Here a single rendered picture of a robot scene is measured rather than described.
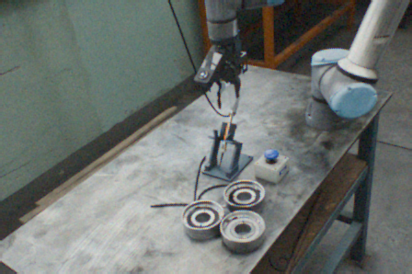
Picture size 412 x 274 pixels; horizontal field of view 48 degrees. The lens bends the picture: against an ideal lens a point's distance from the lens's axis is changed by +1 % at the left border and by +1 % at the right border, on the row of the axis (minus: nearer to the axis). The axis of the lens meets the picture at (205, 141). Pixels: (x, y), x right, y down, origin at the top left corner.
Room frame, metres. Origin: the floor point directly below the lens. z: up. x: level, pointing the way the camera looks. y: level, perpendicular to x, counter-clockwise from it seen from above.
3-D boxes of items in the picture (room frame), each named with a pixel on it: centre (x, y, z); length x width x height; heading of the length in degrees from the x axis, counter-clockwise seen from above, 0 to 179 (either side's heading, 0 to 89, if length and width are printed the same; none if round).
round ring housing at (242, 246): (0.79, -0.06, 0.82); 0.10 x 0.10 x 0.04
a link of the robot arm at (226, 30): (1.13, -0.08, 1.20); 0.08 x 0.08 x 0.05
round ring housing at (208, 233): (0.85, 0.03, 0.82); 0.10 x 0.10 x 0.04
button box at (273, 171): (1.03, -0.18, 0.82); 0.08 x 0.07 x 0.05; 139
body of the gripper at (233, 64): (1.13, -0.09, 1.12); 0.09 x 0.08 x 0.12; 142
